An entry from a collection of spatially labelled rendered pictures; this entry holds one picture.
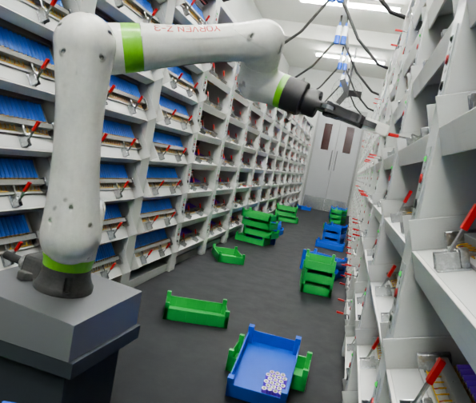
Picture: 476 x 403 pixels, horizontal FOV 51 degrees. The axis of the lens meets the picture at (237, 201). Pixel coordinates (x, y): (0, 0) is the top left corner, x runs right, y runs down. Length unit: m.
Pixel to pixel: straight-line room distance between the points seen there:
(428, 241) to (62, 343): 0.79
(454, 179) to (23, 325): 0.94
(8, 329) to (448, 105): 1.02
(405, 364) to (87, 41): 0.82
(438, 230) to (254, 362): 1.19
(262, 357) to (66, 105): 1.22
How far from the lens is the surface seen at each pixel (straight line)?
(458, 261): 0.67
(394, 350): 0.89
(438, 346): 0.89
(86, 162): 1.08
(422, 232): 0.85
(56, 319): 1.19
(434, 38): 1.61
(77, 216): 1.09
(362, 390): 1.31
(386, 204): 1.54
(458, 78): 0.87
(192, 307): 2.55
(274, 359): 1.93
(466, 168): 0.86
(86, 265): 1.30
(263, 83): 1.35
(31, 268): 1.37
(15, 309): 1.25
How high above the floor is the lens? 0.79
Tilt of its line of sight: 5 degrees down
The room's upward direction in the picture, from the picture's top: 11 degrees clockwise
